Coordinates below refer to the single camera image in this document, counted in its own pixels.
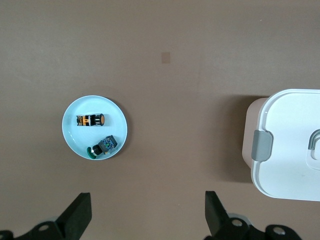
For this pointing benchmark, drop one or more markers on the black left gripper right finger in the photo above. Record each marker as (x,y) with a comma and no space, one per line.
(217,217)

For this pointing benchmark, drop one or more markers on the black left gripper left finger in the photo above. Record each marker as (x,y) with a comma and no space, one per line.
(75,215)

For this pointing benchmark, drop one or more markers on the orange push button switch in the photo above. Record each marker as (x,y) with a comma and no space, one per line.
(98,120)

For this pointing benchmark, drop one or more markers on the light blue round plate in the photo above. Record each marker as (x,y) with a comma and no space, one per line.
(75,140)

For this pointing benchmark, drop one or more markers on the small dark object on blue plate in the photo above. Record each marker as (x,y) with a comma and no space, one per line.
(107,143)

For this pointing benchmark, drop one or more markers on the white lidded lunch box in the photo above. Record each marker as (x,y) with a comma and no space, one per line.
(287,162)

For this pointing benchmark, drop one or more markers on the tan square tape patch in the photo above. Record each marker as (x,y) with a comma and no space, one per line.
(165,58)

